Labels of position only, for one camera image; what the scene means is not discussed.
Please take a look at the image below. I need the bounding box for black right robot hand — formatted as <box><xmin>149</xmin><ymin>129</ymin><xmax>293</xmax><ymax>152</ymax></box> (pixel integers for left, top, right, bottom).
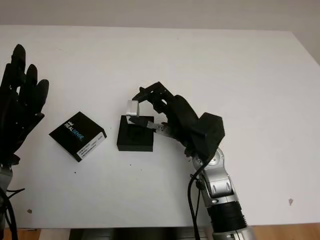
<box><xmin>129</xmin><ymin>81</ymin><xmax>201</xmax><ymax>158</ymax></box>

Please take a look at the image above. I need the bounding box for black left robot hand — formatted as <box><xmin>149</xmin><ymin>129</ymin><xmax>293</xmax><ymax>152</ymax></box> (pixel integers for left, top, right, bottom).
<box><xmin>0</xmin><ymin>44</ymin><xmax>50</xmax><ymax>168</ymax></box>

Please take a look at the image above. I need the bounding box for small silver depth camera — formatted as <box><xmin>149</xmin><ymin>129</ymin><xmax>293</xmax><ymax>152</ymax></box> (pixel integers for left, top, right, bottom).
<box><xmin>125</xmin><ymin>99</ymin><xmax>140</xmax><ymax>118</ymax></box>

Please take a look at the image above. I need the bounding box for black RealSense box lid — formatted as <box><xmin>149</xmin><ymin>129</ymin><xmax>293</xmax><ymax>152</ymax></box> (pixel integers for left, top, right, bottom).
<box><xmin>48</xmin><ymin>111</ymin><xmax>108</xmax><ymax>164</ymax></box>

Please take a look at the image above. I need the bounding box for dark robot torso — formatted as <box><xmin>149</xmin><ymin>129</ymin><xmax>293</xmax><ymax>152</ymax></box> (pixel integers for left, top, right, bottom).
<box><xmin>69</xmin><ymin>221</ymin><xmax>213</xmax><ymax>240</ymax></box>

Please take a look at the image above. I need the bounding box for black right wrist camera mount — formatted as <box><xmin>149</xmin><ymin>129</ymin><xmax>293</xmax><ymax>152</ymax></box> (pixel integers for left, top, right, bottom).
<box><xmin>191</xmin><ymin>112</ymin><xmax>226</xmax><ymax>161</ymax></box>

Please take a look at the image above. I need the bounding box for black camera box base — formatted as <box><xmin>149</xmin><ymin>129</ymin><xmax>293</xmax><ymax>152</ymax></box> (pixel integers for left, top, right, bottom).
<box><xmin>116</xmin><ymin>114</ymin><xmax>154</xmax><ymax>153</ymax></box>

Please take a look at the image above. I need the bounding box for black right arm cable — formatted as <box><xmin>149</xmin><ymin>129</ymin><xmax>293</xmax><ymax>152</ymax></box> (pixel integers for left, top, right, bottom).
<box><xmin>187</xmin><ymin>157</ymin><xmax>213</xmax><ymax>240</ymax></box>

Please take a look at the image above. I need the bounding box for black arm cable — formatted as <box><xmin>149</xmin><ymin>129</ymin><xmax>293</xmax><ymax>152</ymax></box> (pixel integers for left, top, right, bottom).
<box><xmin>187</xmin><ymin>157</ymin><xmax>213</xmax><ymax>240</ymax></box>
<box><xmin>0</xmin><ymin>187</ymin><xmax>26</xmax><ymax>240</ymax></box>

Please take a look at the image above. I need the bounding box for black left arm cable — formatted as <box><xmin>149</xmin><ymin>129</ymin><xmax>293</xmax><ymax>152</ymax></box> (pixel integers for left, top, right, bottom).
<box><xmin>0</xmin><ymin>187</ymin><xmax>26</xmax><ymax>240</ymax></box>

